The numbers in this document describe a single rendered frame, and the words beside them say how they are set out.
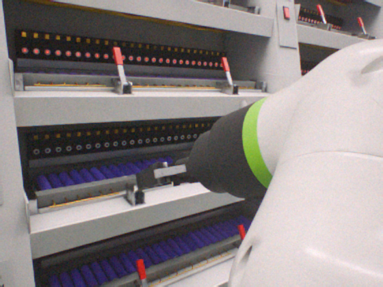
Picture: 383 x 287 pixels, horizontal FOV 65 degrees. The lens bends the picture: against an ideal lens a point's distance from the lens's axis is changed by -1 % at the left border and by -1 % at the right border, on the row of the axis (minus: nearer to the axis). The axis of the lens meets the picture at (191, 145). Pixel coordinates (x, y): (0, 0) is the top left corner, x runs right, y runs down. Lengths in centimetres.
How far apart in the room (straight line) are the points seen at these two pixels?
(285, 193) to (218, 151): 13
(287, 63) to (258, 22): 13
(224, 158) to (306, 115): 10
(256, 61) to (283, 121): 67
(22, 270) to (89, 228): 11
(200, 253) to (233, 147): 49
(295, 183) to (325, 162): 2
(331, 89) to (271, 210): 8
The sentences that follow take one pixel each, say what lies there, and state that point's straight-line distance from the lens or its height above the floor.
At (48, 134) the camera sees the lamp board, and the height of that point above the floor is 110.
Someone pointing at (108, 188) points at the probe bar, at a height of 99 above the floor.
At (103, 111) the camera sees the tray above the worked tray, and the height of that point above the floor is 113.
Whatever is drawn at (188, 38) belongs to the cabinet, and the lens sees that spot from 92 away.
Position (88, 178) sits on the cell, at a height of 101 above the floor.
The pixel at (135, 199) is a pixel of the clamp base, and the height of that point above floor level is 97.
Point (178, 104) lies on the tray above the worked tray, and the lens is 61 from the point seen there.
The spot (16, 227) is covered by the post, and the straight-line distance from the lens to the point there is 51.
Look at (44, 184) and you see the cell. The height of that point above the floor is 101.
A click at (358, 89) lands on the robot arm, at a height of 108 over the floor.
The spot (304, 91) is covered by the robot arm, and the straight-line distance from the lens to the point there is 23.
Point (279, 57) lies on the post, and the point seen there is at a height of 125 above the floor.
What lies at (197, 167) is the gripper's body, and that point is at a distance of 33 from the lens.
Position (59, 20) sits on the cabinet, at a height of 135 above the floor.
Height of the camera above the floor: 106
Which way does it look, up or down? 1 degrees down
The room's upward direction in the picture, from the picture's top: 6 degrees counter-clockwise
